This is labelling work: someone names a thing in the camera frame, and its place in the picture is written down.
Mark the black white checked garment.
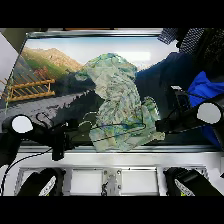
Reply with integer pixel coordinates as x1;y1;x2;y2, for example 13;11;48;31
156;28;206;55

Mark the green patterned shirt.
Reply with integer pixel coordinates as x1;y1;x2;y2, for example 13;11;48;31
74;52;167;153

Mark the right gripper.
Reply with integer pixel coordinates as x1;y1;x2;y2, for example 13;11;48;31
154;118;175;134

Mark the bright blue garment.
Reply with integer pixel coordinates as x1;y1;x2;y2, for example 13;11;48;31
186;70;224;151

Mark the dark blue garment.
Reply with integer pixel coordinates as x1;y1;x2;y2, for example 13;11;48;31
134;51;202;113

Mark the black cable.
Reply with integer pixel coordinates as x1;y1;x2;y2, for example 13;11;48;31
0;148;54;196

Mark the silver frame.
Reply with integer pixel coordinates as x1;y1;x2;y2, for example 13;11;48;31
0;145;224;196

